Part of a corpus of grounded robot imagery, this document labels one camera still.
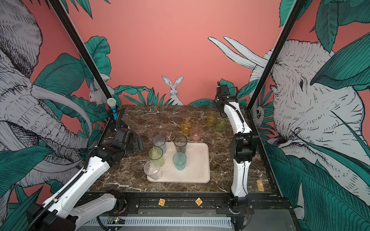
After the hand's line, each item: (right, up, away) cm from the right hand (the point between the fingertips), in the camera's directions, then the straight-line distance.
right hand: (216, 104), depth 95 cm
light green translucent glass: (-38, -31, -9) cm, 50 cm away
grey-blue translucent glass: (-35, -23, -13) cm, 44 cm away
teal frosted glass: (-24, -36, -6) cm, 44 cm away
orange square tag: (-33, -54, -20) cm, 67 cm away
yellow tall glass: (-1, -7, +12) cm, 14 cm away
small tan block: (+23, -48, -15) cm, 55 cm away
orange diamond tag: (-13, -54, -20) cm, 59 cm away
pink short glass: (-13, -20, +7) cm, 25 cm away
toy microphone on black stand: (-69, +1, -2) cm, 69 cm away
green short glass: (+7, -13, +15) cm, 21 cm away
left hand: (-48, -22, -15) cm, 55 cm away
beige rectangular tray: (-13, -41, -7) cm, 44 cm away
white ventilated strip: (-30, -62, -24) cm, 73 cm away
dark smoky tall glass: (-24, -26, +5) cm, 36 cm away
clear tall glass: (-40, -40, -10) cm, 57 cm away
